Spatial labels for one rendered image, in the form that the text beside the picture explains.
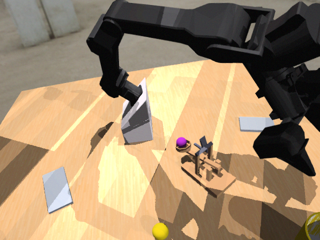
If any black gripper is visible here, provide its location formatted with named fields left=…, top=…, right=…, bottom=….
left=252, top=66, right=320, bottom=177

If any small wooden catapult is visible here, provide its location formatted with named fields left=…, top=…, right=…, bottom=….
left=175, top=136, right=236, bottom=198

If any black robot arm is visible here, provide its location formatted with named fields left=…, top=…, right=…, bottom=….
left=86, top=0, right=320, bottom=108

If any yellow ball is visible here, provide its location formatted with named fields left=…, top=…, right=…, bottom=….
left=152, top=222, right=169, bottom=240

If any purple ball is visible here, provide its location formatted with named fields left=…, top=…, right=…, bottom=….
left=176, top=137, right=187, bottom=148

